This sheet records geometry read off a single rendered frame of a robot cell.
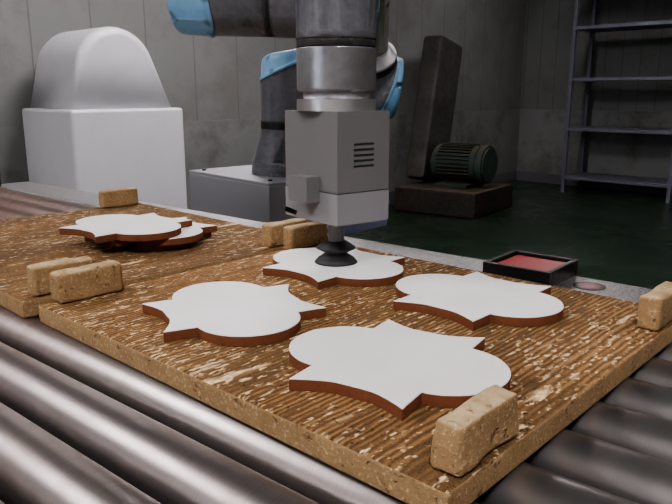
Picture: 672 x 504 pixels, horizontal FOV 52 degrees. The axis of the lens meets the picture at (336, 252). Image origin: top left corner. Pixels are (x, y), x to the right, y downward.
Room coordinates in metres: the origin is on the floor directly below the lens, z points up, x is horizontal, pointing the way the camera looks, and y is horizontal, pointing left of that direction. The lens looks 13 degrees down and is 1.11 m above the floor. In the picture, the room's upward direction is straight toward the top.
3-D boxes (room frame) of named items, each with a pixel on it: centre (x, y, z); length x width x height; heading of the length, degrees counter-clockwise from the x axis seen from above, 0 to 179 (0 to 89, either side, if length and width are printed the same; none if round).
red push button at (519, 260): (0.72, -0.21, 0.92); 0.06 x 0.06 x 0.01; 50
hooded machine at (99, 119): (4.18, 1.39, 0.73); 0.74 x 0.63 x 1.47; 137
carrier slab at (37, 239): (0.82, 0.29, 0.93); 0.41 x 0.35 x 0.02; 46
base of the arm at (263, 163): (1.33, 0.09, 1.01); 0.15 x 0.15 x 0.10
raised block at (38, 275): (0.59, 0.25, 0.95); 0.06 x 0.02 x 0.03; 136
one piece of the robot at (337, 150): (0.66, 0.01, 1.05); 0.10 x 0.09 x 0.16; 128
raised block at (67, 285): (0.57, 0.22, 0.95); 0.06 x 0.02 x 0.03; 137
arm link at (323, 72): (0.67, 0.00, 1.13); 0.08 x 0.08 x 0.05
